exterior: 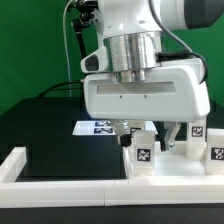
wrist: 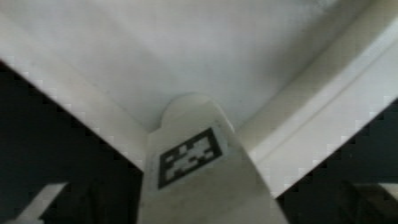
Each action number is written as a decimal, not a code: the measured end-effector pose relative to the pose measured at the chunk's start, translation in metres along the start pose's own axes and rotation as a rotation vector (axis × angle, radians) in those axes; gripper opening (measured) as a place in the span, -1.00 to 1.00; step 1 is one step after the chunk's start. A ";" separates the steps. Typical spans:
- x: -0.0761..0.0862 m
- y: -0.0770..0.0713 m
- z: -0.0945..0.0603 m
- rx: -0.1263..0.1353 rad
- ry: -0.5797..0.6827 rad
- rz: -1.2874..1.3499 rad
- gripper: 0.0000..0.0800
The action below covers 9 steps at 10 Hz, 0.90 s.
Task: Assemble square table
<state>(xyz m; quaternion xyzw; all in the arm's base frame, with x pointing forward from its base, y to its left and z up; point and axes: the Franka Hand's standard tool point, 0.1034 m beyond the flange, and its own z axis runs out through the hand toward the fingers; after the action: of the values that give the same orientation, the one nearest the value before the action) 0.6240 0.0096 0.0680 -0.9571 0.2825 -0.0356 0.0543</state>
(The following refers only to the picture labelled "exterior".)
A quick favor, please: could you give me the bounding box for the white sheet with AprilTags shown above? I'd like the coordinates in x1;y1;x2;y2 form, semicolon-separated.
71;119;159;136

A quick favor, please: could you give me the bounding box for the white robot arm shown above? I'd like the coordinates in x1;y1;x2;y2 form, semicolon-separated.
81;0;224;151

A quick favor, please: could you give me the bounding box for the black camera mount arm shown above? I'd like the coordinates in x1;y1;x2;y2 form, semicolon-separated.
71;0;98;58

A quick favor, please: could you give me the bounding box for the black cable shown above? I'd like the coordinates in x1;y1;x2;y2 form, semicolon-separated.
36;79;84;98

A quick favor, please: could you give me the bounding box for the white U-shaped obstacle fence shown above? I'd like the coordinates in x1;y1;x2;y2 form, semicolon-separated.
0;147;224;208

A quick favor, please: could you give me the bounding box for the white cable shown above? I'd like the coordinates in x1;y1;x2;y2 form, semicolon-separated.
62;0;76;82

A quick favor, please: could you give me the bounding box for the white square tabletop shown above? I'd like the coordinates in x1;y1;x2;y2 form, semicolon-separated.
123;141;205;179

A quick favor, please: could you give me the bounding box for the grey braided robot cable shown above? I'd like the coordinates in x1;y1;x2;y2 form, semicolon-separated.
147;0;210;84

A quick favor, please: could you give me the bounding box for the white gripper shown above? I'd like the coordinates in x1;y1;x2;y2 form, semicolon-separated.
81;47;210;152

